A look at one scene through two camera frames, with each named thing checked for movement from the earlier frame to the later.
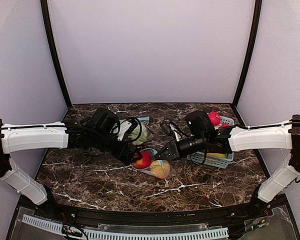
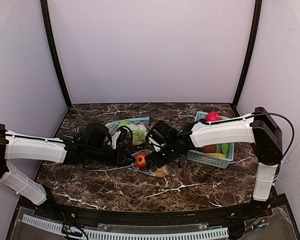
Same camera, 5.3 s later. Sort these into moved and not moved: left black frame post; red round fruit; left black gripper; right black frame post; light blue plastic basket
Moved: left black gripper
Not moved: light blue plastic basket; right black frame post; left black frame post; red round fruit
